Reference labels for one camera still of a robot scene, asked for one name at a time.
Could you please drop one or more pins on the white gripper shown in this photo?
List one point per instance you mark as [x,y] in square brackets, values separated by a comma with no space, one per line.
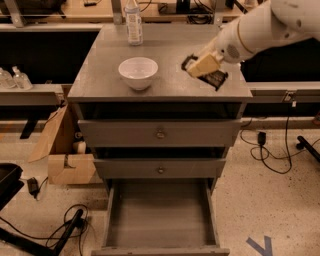
[228,45]

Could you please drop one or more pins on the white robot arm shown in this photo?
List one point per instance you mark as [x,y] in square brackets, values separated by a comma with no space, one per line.
[274,23]

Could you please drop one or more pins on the grey top drawer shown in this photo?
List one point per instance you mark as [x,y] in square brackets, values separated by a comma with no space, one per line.
[110,133]

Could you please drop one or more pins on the grey drawer cabinet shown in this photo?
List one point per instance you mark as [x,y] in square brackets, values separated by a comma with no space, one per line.
[100,93]

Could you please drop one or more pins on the grey middle drawer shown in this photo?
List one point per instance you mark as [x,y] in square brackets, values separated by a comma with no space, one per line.
[159,168]

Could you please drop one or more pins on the grey open bottom drawer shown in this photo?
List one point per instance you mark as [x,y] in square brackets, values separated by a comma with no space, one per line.
[160,217]

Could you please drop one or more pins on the white ceramic bowl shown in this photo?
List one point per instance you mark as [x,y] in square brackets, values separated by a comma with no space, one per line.
[138,72]

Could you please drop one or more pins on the clear plastic bottle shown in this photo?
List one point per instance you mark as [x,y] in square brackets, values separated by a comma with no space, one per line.
[133,22]

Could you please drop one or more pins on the black stand leg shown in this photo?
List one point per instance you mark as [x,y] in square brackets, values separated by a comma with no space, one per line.
[304,144]

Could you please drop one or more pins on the brown cardboard box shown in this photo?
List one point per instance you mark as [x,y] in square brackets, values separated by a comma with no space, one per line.
[62,145]

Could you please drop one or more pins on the sanitizer pump bottle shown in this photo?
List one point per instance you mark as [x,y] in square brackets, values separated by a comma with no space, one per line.
[21,79]

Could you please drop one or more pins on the black chair base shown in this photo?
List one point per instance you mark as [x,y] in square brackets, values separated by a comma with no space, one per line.
[40,250]

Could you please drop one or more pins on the small black adapter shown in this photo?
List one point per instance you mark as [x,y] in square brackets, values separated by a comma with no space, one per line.
[34,187]

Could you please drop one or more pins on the black bin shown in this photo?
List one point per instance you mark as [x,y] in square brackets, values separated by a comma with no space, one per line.
[10,182]

